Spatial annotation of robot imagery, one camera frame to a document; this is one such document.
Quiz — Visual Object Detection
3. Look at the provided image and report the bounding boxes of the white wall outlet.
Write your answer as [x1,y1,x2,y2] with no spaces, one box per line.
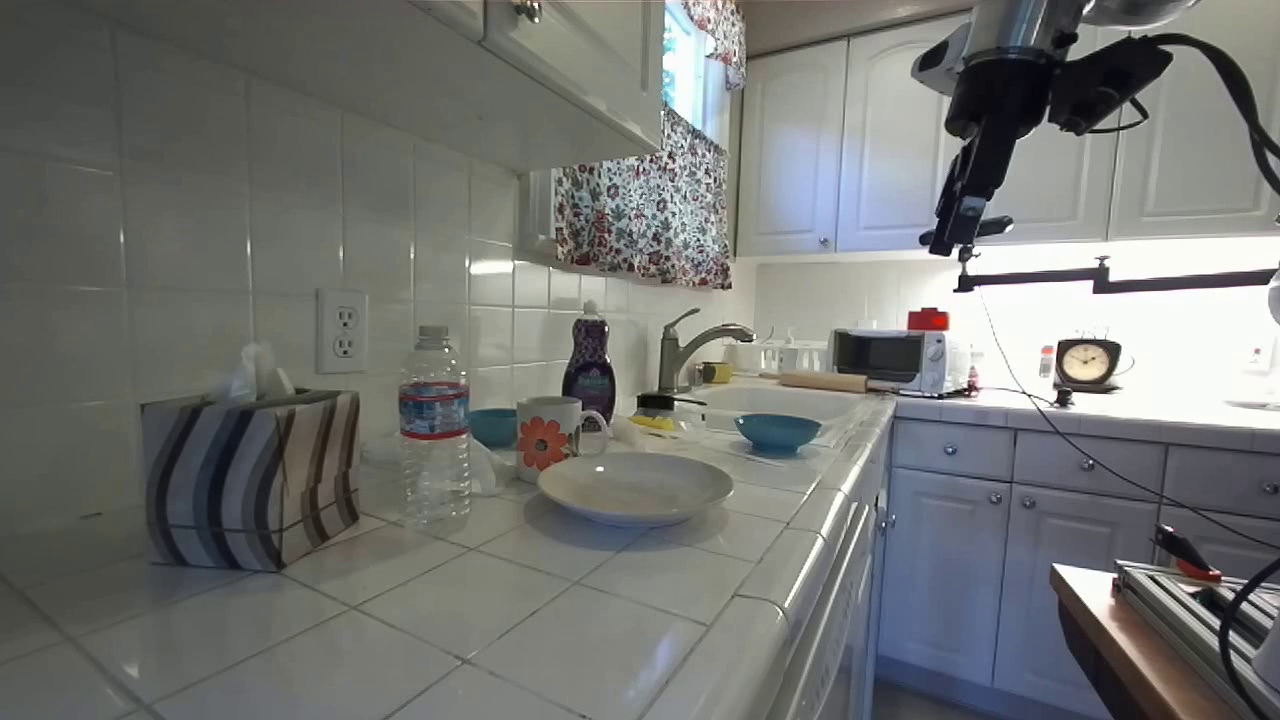
[316,289,368,377]

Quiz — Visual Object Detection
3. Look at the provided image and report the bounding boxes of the white flower mug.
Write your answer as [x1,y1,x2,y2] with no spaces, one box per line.
[515,394,613,480]

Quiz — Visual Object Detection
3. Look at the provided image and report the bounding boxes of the white toaster oven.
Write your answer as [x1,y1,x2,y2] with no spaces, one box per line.
[833,329,973,398]

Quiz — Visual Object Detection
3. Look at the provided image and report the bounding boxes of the clear water bottle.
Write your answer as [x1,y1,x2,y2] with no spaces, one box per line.
[395,323,471,527]

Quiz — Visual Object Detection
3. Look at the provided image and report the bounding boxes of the big blue bowl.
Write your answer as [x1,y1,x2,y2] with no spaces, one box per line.
[736,410,820,457]

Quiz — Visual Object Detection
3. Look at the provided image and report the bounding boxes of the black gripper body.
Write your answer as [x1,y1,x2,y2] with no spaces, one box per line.
[943,52,1057,198]

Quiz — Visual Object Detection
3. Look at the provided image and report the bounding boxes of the white lower cabinets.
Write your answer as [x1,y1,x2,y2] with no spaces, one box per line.
[763,410,1280,720]

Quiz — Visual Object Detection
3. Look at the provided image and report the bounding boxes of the white upper cabinet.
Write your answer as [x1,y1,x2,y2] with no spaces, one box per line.
[74,0,664,168]

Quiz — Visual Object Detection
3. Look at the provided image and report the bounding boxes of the white far upper cabinets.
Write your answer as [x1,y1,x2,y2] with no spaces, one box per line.
[738,0,1280,257]

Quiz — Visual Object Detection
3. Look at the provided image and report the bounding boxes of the small blue bowl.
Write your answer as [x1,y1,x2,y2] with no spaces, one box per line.
[469,409,515,449]

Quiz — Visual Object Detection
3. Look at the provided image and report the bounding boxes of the white cabinets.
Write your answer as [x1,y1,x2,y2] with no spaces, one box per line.
[763,410,1280,720]
[738,0,1280,257]

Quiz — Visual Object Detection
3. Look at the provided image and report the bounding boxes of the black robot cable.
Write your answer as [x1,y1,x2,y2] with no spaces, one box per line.
[977,29,1280,720]

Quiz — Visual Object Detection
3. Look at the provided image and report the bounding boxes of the white kitchen sink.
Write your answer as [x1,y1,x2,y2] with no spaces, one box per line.
[678,384,856,423]

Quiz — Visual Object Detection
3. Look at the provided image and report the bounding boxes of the floral window curtain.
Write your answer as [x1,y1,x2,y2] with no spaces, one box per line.
[549,0,747,289]

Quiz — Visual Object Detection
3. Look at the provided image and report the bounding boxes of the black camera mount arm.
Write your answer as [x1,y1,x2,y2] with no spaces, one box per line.
[957,261,1276,294]

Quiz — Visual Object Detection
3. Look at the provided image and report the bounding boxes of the grey kitchen faucet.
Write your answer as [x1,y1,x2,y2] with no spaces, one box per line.
[655,308,751,392]

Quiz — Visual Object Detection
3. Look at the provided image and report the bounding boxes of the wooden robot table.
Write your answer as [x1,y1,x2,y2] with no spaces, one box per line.
[1047,561,1280,720]

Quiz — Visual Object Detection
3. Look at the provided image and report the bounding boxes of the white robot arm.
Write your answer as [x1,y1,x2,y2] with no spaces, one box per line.
[913,0,1197,261]

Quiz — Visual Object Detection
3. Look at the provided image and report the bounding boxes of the black table clock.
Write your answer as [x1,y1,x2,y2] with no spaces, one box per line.
[1051,335,1121,409]

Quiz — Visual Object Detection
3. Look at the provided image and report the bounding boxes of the yellow sponge in dish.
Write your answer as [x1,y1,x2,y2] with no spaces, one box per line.
[628,410,686,440]

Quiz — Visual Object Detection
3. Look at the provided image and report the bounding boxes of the striped tissue box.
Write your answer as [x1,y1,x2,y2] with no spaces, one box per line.
[140,387,361,570]

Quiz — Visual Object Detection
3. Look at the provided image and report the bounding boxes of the white ceramic plate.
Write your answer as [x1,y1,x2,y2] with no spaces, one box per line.
[534,451,730,522]

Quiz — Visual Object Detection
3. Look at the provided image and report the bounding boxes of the red lidded container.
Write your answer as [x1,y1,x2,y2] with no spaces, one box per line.
[906,308,950,330]

